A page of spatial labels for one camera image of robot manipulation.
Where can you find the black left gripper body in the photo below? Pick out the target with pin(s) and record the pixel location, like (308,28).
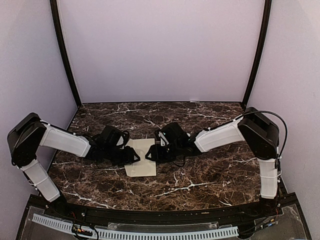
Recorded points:
(120,159)

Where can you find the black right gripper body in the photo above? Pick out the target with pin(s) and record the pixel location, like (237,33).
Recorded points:
(169,154)

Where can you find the cream envelope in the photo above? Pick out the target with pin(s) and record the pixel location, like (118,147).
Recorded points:
(144,167)

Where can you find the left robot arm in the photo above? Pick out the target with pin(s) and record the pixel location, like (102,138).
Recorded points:
(32,137)

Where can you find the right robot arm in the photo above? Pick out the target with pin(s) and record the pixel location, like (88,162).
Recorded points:
(261,134)

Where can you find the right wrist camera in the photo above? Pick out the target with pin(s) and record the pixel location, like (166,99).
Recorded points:
(171,133)

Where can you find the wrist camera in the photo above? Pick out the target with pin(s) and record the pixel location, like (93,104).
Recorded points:
(171,133)
(113,137)

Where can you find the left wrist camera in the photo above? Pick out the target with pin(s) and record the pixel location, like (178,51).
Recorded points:
(113,137)

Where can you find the black front rail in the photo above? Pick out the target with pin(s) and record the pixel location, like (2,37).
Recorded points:
(245,213)

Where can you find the white slotted cable duct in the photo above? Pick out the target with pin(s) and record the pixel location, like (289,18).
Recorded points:
(118,231)

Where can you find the black corner frame post left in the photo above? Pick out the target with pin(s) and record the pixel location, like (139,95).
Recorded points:
(63,52)

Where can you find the black corner frame post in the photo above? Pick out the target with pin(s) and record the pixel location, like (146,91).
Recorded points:
(258,53)
(63,52)

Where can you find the black corner frame post right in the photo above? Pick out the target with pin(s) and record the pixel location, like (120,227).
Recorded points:
(258,53)

